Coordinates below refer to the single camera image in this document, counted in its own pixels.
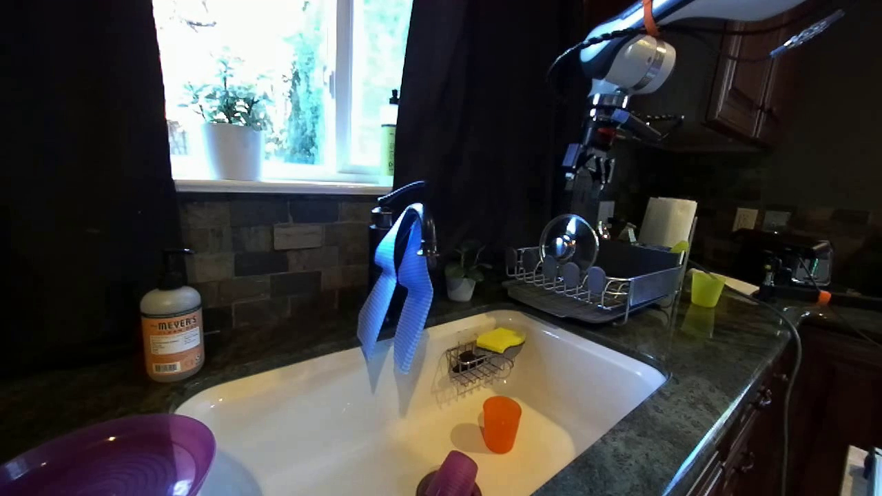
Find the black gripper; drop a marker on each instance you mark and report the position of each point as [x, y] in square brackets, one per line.
[595, 139]

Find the glass pot lid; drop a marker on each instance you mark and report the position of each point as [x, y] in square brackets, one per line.
[568, 246]

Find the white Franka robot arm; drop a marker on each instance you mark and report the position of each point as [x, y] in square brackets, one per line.
[642, 59]

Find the stainless steel dish rack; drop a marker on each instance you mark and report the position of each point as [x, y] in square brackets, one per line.
[595, 289]

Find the blue dish cloth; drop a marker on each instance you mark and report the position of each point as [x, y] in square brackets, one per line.
[402, 294]

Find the white paper towel roll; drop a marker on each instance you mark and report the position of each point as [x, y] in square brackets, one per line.
[667, 225]

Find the green plastic cup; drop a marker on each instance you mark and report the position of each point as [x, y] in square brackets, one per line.
[705, 290]

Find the small plant in white pot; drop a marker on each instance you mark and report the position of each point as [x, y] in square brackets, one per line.
[462, 286]

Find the yellow sponge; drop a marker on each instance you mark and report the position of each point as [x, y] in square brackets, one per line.
[499, 340]

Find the white flat item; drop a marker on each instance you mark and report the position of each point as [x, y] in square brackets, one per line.
[739, 286]

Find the white kitchen sink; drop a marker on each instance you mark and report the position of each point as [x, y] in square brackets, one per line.
[588, 377]

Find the black kitchen faucet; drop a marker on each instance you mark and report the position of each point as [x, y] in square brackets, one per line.
[390, 198]

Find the black scrub pad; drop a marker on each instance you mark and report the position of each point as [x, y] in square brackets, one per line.
[468, 356]

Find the green bottle on windowsill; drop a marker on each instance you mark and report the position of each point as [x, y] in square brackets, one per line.
[390, 139]

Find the orange plastic cup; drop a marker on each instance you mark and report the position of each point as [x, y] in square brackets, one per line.
[503, 427]

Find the dark wooden lower cabinet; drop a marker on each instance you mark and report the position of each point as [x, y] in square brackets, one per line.
[745, 442]

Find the bright window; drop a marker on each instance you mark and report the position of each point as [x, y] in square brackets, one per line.
[320, 84]

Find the purple plastic cup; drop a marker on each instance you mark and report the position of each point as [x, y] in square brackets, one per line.
[453, 476]

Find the large plant in white pot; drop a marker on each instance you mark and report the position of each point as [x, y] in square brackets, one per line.
[234, 139]

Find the white cloth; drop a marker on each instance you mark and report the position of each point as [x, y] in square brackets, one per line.
[861, 472]

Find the soap bottle with orange label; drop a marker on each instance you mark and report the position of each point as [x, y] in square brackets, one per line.
[172, 336]

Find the purple plastic bowl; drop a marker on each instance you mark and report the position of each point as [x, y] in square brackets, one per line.
[99, 460]

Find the white wall outlet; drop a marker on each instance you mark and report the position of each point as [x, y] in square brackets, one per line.
[745, 220]
[776, 220]

